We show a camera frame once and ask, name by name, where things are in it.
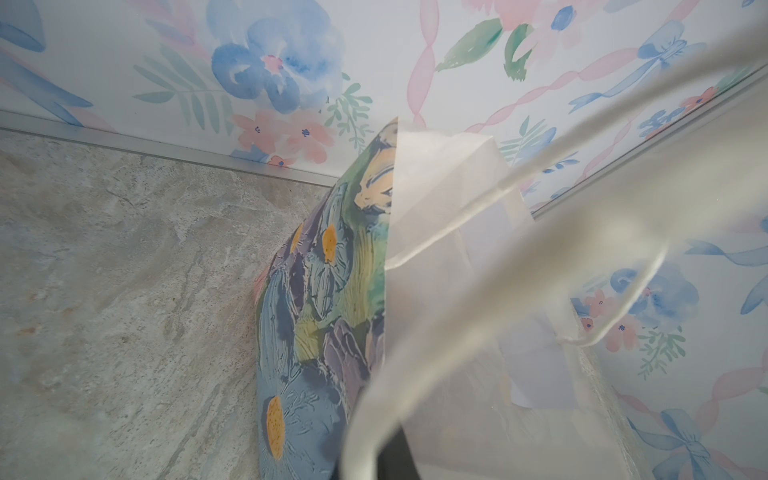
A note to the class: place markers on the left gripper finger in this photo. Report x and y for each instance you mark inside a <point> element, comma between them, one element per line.
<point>395,461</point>

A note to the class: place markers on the floral paper gift bag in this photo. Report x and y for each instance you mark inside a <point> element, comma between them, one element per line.
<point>453,366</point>

